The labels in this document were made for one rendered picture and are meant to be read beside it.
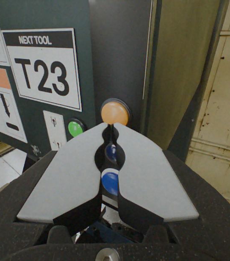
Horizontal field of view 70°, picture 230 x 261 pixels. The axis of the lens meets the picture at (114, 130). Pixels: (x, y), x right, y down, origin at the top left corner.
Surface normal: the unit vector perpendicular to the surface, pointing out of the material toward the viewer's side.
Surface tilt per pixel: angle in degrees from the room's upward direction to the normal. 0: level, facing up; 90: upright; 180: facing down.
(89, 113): 90
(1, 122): 90
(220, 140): 90
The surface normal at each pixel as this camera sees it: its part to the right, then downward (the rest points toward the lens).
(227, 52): -0.49, 0.42
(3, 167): 0.36, -0.70
